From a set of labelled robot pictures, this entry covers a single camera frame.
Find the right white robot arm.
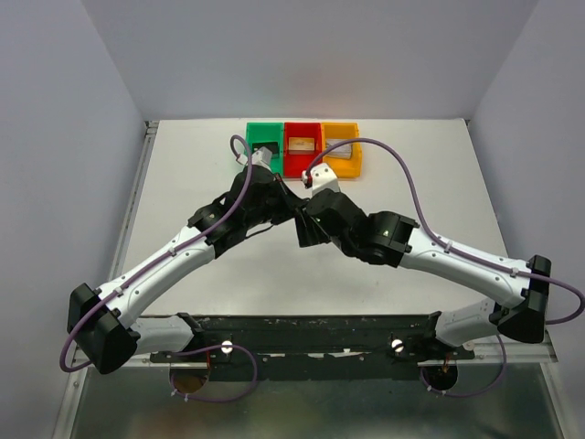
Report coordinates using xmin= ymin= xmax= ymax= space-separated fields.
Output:
xmin=303 ymin=189 xmax=551 ymax=359

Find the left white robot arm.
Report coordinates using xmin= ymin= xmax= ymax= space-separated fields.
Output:
xmin=67 ymin=165 xmax=307 ymax=374

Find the black card in green bin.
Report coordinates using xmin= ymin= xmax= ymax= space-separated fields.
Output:
xmin=252 ymin=142 xmax=280 ymax=160

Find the gold card in red bin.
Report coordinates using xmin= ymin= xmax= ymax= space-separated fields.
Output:
xmin=287 ymin=137 xmax=315 ymax=155

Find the silver card in orange bin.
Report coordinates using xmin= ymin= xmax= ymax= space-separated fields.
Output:
xmin=325 ymin=138 xmax=353 ymax=160

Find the red plastic bin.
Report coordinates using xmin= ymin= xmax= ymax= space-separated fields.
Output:
xmin=283 ymin=122 xmax=323 ymax=178

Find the orange plastic bin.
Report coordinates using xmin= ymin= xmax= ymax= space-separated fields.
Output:
xmin=321 ymin=122 xmax=362 ymax=179

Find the green plastic bin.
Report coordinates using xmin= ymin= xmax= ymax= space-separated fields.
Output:
xmin=246 ymin=122 xmax=284 ymax=177

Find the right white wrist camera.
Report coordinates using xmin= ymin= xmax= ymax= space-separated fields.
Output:
xmin=302 ymin=163 xmax=339 ymax=197

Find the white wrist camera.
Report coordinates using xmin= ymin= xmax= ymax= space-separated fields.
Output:
xmin=302 ymin=163 xmax=339 ymax=197
xmin=248 ymin=147 xmax=272 ymax=171

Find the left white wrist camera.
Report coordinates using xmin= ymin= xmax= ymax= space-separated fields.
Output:
xmin=248 ymin=147 xmax=272 ymax=171

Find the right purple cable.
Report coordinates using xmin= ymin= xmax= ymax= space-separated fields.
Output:
xmin=306 ymin=138 xmax=585 ymax=399

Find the purple cable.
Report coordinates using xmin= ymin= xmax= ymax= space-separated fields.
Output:
xmin=306 ymin=138 xmax=585 ymax=399
xmin=58 ymin=134 xmax=260 ymax=403

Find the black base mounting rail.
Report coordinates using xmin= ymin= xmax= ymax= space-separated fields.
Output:
xmin=150 ymin=314 xmax=474 ymax=381

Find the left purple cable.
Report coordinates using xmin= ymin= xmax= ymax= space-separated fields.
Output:
xmin=58 ymin=134 xmax=260 ymax=403

